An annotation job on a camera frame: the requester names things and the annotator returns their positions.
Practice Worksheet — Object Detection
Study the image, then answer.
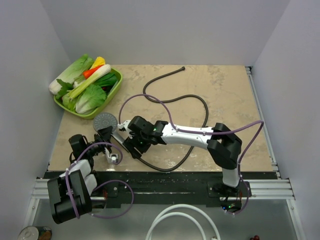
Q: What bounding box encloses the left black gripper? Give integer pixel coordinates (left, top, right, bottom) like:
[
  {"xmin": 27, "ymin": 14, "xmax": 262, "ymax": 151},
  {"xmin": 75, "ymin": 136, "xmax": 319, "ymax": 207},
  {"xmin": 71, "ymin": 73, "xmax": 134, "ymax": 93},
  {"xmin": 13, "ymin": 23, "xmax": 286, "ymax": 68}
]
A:
[{"xmin": 85, "ymin": 126, "xmax": 112, "ymax": 157}]

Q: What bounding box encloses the grey shower head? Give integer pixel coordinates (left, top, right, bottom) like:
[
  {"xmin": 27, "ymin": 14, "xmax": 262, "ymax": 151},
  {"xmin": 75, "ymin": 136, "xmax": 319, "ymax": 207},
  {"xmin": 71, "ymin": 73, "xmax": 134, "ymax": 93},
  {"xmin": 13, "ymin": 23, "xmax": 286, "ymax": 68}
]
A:
[{"xmin": 92, "ymin": 112, "xmax": 131, "ymax": 152}]

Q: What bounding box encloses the black shower hose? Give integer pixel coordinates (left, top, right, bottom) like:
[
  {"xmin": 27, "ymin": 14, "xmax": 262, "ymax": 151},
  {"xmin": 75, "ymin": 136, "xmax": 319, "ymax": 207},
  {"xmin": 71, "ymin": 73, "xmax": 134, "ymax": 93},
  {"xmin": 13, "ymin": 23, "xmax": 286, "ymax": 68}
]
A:
[{"xmin": 129, "ymin": 65, "xmax": 209, "ymax": 173}]

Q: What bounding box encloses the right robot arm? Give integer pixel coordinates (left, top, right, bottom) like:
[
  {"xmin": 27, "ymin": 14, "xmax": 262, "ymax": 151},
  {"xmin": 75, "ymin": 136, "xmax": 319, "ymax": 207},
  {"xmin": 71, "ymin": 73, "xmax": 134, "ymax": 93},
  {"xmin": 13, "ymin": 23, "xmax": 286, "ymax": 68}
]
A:
[{"xmin": 117, "ymin": 116, "xmax": 242, "ymax": 197}]

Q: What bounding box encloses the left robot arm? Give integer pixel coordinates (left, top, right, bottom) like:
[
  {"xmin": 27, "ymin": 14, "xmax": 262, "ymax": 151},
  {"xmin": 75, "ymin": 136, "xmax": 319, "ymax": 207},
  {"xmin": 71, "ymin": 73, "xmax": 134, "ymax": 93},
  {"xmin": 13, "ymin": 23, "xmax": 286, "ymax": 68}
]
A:
[{"xmin": 47, "ymin": 126, "xmax": 119, "ymax": 224}]

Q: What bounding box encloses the green lettuce toy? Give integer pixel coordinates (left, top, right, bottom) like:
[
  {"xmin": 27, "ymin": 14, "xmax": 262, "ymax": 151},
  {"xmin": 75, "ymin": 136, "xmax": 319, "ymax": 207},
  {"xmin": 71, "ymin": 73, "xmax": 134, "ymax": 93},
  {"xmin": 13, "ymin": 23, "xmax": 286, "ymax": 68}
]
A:
[{"xmin": 62, "ymin": 84, "xmax": 107, "ymax": 115}]

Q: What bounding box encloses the dark green vegetable toy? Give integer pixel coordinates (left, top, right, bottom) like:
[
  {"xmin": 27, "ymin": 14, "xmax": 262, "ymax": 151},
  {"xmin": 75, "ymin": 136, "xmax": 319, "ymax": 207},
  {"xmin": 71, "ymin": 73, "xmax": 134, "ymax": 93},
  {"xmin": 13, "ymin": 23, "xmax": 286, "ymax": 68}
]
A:
[{"xmin": 93, "ymin": 72, "xmax": 118, "ymax": 88}]

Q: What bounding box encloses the green plastic tray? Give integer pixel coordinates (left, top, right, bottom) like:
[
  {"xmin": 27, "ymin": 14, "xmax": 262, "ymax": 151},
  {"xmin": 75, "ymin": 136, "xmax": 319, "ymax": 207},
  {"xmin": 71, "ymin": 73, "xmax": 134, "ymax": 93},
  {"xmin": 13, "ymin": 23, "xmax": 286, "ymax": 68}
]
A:
[{"xmin": 53, "ymin": 67, "xmax": 123, "ymax": 120}]

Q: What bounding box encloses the orange carrot toy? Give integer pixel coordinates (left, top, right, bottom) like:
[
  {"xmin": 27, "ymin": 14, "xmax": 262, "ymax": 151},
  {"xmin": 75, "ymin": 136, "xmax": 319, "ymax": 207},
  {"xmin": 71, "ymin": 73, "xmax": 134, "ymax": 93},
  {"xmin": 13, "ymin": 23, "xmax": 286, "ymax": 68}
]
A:
[{"xmin": 82, "ymin": 65, "xmax": 103, "ymax": 79}]

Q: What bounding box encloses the white leek toy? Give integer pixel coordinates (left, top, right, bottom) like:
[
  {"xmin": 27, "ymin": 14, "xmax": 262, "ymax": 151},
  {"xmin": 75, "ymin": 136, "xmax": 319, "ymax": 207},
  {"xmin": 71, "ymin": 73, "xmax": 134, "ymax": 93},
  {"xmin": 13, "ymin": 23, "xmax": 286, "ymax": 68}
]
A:
[{"xmin": 67, "ymin": 64, "xmax": 111, "ymax": 99}]

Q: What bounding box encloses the napa cabbage toy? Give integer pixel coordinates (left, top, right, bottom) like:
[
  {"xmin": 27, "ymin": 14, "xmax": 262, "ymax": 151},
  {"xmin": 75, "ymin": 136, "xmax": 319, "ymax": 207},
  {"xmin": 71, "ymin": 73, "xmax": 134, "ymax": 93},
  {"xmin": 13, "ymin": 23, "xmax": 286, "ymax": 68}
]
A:
[{"xmin": 49, "ymin": 54, "xmax": 94, "ymax": 95}]

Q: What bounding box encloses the yellow pepper toy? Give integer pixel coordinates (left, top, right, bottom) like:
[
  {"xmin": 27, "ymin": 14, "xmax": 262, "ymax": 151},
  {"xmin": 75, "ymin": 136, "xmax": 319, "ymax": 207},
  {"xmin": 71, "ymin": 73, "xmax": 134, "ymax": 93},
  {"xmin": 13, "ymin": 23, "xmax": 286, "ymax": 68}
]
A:
[{"xmin": 90, "ymin": 56, "xmax": 106, "ymax": 70}]

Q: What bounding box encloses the tin can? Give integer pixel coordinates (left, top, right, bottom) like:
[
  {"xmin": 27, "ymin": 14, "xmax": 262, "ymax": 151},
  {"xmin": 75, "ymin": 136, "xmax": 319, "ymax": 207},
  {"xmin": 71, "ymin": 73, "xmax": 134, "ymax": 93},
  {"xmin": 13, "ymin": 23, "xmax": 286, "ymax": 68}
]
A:
[{"xmin": 17, "ymin": 226, "xmax": 53, "ymax": 240}]

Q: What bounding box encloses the red small object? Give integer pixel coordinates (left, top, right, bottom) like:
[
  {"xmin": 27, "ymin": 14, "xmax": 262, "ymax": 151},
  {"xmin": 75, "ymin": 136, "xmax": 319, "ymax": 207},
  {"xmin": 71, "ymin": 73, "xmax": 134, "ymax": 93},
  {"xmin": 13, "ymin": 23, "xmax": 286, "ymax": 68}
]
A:
[{"xmin": 250, "ymin": 235, "xmax": 260, "ymax": 240}]

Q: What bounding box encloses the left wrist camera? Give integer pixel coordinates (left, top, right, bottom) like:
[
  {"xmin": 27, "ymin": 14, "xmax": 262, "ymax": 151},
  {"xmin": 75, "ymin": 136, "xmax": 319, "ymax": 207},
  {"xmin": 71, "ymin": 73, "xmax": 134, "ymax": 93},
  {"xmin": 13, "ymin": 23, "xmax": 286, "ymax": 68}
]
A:
[{"xmin": 104, "ymin": 147, "xmax": 120, "ymax": 165}]

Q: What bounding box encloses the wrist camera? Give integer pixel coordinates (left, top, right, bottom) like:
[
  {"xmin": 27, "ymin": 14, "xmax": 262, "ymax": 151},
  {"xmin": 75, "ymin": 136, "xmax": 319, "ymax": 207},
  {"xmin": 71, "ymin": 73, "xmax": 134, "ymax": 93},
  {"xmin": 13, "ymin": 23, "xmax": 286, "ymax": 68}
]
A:
[
  {"xmin": 117, "ymin": 120, "xmax": 131, "ymax": 133},
  {"xmin": 104, "ymin": 147, "xmax": 120, "ymax": 165}
]

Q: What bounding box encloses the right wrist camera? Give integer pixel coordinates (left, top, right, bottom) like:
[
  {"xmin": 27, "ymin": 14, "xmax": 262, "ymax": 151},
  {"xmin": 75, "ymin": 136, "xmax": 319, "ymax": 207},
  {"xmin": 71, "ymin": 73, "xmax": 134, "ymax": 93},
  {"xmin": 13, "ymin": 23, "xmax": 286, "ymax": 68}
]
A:
[{"xmin": 117, "ymin": 120, "xmax": 131, "ymax": 133}]

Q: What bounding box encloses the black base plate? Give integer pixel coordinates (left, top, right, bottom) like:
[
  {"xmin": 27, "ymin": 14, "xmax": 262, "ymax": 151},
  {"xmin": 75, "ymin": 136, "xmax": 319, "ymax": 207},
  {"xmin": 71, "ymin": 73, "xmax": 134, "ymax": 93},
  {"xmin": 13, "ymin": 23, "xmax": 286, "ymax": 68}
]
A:
[{"xmin": 44, "ymin": 171, "xmax": 278, "ymax": 209}]

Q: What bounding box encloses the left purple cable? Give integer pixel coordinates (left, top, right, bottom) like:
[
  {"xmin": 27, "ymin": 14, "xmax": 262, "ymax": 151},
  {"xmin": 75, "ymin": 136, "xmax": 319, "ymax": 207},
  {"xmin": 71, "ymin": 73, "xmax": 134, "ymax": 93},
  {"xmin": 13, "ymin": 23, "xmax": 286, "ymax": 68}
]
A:
[{"xmin": 65, "ymin": 141, "xmax": 135, "ymax": 220}]

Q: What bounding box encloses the white hose loop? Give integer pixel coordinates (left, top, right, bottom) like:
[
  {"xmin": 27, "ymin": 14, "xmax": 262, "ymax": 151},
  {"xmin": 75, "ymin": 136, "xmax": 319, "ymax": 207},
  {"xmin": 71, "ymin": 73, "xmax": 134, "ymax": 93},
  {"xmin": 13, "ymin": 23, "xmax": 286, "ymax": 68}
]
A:
[{"xmin": 145, "ymin": 204, "xmax": 221, "ymax": 240}]

